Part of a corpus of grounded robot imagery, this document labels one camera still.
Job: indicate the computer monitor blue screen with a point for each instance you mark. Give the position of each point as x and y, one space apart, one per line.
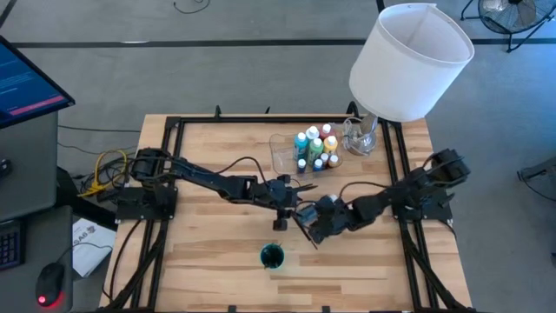
26 87

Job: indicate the black floor fan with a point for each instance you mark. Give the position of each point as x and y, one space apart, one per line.
512 15

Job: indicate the black computer mouse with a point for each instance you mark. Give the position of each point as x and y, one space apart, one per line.
49 284

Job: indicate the teal plastic cup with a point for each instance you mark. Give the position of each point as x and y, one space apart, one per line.
263 260

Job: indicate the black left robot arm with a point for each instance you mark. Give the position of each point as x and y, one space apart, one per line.
208 178

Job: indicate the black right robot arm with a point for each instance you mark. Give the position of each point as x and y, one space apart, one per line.
412 191

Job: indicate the small ochre paint bottle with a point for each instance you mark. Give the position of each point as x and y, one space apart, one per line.
333 161

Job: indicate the green paint bottle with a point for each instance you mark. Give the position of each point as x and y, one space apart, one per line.
315 150

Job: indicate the white paint bottle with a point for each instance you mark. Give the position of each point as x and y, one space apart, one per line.
312 131

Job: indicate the yellow paint bottle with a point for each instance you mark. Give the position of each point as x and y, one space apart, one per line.
330 143

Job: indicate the turquoise paint bottle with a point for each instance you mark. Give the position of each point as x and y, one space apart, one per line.
299 145

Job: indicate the dark grey desk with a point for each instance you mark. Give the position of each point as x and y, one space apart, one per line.
52 235

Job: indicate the red paint bottle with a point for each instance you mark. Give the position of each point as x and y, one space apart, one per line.
326 129

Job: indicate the clear plastic bin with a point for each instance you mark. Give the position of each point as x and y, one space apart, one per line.
280 163

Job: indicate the white paper booklet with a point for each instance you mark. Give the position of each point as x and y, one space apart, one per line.
91 248

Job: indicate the black keyboard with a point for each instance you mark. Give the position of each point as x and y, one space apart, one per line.
8 243

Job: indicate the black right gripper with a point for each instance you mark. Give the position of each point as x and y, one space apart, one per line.
336 217

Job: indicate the black stand foot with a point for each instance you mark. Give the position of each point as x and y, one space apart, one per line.
536 171

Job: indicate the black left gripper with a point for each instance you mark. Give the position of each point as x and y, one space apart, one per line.
280 195

